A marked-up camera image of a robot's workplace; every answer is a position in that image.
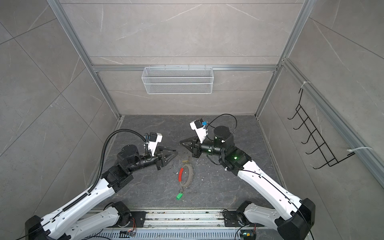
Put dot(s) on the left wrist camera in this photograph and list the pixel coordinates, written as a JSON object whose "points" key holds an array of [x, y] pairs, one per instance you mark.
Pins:
{"points": [[151, 141]]}

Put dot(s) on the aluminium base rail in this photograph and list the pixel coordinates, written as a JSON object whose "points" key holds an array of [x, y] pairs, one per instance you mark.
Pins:
{"points": [[197, 219]]}

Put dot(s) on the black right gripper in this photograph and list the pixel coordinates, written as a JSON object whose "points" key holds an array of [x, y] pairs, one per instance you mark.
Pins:
{"points": [[196, 148]]}

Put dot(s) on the black wire hook rack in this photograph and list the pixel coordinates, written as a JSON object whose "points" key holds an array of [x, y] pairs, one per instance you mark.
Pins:
{"points": [[315, 136]]}

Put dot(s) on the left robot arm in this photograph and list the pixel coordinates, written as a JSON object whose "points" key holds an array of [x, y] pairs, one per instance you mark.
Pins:
{"points": [[68, 223]]}

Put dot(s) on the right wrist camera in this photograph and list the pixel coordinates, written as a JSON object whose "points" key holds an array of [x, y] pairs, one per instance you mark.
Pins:
{"points": [[199, 126]]}

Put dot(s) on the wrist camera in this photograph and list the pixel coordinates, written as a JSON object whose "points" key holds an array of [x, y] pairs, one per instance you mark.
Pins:
{"points": [[151, 141], [199, 126]]}

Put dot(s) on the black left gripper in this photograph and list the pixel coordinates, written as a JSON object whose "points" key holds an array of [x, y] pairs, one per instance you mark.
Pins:
{"points": [[159, 160]]}

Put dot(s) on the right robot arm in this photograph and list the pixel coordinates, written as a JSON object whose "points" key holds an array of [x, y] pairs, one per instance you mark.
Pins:
{"points": [[290, 216]]}

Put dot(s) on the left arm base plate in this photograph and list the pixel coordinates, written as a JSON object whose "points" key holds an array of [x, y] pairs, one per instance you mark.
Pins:
{"points": [[136, 218]]}

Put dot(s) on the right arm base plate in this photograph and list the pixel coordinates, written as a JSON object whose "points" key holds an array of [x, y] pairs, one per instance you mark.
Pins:
{"points": [[233, 219]]}

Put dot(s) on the white wire mesh basket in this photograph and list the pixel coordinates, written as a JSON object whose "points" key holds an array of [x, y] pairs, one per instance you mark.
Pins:
{"points": [[178, 80]]}

